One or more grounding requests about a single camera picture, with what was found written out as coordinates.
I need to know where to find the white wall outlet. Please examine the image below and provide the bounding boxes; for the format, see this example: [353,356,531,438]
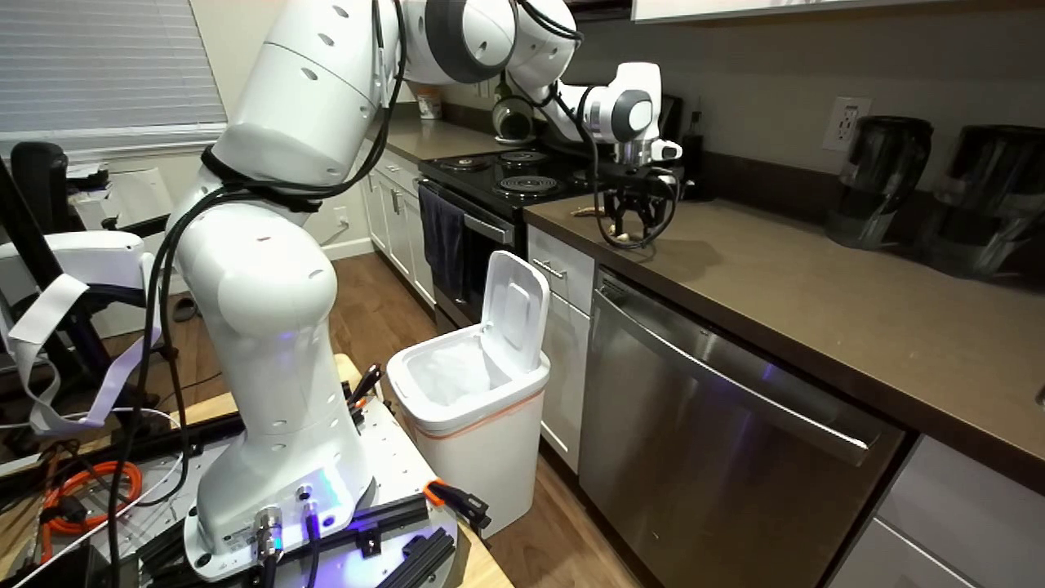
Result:
[822,94,871,154]

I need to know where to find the perforated robot mounting table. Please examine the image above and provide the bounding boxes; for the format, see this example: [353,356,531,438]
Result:
[19,371,514,588]

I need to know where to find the dark hanging towel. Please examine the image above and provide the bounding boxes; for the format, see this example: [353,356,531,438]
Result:
[417,185,469,310]

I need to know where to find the white flat strap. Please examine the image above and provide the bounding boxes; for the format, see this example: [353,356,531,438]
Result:
[0,227,166,445]

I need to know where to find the white window blinds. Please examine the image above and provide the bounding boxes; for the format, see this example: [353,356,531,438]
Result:
[0,0,230,151]

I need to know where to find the black stove range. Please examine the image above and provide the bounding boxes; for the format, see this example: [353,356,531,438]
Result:
[414,143,601,330]

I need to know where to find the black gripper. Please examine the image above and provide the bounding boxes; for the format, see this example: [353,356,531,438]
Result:
[589,156,684,252]

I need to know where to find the orange and black clamp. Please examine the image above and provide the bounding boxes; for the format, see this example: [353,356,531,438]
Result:
[421,476,495,535]

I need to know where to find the white lidded trash bin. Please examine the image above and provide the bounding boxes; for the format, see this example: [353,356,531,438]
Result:
[380,249,556,538]

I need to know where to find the black chair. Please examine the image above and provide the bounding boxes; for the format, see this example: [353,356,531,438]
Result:
[0,140,173,426]

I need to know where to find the white upper wall cabinet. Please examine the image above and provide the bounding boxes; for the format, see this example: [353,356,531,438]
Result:
[625,0,1045,26]

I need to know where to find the white lower cabinet doors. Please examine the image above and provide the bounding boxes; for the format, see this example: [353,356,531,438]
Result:
[822,431,1045,588]

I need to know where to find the white drawer cabinet with handle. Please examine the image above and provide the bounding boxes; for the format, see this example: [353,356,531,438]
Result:
[524,222,601,476]

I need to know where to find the stainless steel dishwasher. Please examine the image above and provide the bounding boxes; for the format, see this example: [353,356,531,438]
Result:
[578,266,907,588]

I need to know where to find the coiled orange cable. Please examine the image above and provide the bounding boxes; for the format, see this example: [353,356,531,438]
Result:
[40,456,145,538]

